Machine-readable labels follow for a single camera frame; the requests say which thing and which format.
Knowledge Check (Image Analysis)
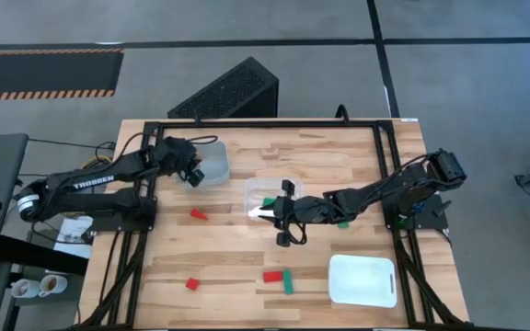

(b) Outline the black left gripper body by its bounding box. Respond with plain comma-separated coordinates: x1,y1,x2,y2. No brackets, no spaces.
154,135,206,188

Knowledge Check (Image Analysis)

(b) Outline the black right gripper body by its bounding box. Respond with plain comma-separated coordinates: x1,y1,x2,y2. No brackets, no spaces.
273,180,335,248

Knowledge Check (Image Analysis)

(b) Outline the clear plastic container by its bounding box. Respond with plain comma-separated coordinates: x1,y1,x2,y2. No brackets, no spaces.
244,177,305,222

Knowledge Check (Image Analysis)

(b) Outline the pale grey plastic bin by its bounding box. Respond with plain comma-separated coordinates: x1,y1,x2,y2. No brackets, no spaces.
182,140,231,188

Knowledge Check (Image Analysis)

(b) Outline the black mesh computer case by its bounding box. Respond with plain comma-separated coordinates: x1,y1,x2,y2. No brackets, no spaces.
167,55,281,120

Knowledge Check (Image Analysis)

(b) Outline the white plastic bin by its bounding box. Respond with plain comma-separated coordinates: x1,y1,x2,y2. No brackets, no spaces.
328,254,398,309

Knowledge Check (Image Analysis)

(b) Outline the printed paper sheet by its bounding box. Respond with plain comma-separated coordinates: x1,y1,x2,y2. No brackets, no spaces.
52,215,95,260

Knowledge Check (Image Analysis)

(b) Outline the black hazard-striped floor mat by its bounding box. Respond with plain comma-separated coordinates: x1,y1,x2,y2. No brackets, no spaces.
0,48,125,102

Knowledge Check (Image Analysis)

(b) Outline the black side shelf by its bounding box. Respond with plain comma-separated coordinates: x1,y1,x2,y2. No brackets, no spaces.
0,234,90,277

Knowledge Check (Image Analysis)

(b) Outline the white ceramic mug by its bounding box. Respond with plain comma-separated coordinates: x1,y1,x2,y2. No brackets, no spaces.
39,273,69,298
10,278,41,300

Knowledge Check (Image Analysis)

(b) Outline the yellow cable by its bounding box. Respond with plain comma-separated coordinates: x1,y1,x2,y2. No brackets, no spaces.
82,154,113,170

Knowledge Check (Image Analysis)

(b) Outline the black aluminium table frame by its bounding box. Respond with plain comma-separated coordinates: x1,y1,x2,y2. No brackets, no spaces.
74,119,471,331

